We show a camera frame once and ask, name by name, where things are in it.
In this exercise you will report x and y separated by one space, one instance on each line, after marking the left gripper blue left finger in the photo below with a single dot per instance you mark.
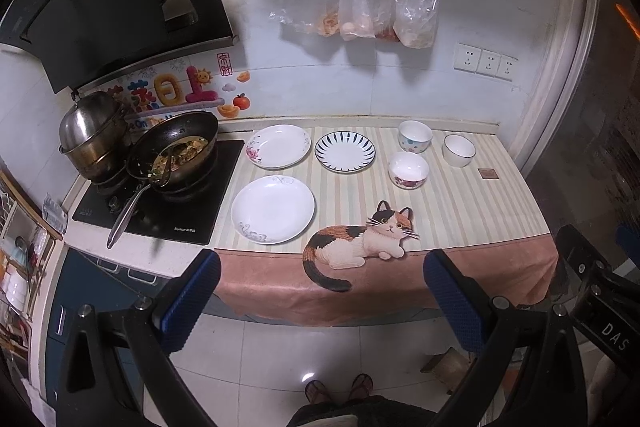
184 298

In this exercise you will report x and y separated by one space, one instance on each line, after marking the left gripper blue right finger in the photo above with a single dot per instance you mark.
460 299

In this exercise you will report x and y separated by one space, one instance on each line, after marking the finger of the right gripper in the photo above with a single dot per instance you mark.
576 263
628 241

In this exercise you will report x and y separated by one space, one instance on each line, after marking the white bowl red flowers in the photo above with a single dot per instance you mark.
407 170

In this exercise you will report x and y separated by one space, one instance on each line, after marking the white bowl dark rim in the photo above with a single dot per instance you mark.
457 150

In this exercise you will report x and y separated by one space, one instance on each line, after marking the white plate pink roses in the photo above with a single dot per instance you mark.
278 147

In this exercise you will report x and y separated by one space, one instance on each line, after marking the white plate blue stripes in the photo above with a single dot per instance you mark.
345 152

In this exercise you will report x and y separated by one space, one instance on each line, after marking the small brown box on floor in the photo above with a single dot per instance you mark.
449 368

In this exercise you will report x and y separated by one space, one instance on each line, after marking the black induction cooktop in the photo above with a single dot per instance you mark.
186 216

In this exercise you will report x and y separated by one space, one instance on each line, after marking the white plate grey swirl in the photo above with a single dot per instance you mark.
273 210

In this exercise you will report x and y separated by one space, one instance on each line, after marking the person right sandalled foot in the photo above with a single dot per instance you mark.
362 387

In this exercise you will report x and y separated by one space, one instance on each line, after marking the person sandalled foot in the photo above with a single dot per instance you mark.
316 393
362 387

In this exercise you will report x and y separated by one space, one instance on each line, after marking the black frying pan with food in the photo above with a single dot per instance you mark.
168 154

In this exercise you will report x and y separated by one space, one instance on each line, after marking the striped cat table mat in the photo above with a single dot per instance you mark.
483 215

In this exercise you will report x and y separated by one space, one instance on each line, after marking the person left sandalled foot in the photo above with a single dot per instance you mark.
316 393

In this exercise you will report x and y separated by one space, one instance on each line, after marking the wooden side shelf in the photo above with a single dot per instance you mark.
26 243

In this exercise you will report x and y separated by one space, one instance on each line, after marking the stainless steel pot with lid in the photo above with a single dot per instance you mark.
93 136

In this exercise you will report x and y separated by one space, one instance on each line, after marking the clear plastic bag right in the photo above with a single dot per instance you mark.
413 23

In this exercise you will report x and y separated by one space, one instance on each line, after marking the colourful festive wall sticker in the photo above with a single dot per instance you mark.
208 81

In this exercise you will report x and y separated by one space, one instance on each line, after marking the white wall socket strip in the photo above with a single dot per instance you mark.
484 62

